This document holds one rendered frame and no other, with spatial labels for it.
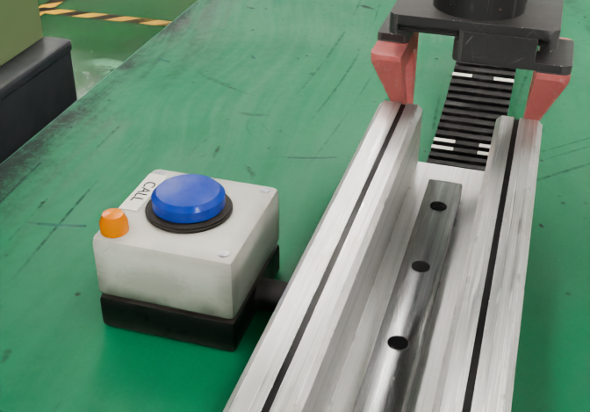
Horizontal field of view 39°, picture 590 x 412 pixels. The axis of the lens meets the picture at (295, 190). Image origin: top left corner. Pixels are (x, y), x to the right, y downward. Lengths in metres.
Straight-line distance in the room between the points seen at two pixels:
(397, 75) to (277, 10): 0.42
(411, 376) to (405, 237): 0.12
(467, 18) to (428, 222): 0.13
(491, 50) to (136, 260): 0.24
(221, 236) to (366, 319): 0.09
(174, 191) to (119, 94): 0.31
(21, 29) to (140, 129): 0.22
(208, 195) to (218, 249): 0.03
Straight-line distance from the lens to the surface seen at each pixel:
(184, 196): 0.45
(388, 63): 0.54
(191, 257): 0.43
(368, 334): 0.40
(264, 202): 0.47
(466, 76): 0.72
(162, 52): 0.84
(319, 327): 0.34
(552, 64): 0.53
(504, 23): 0.52
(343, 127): 0.68
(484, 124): 0.67
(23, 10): 0.87
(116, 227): 0.44
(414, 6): 0.54
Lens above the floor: 1.09
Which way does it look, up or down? 31 degrees down
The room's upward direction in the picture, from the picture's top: straight up
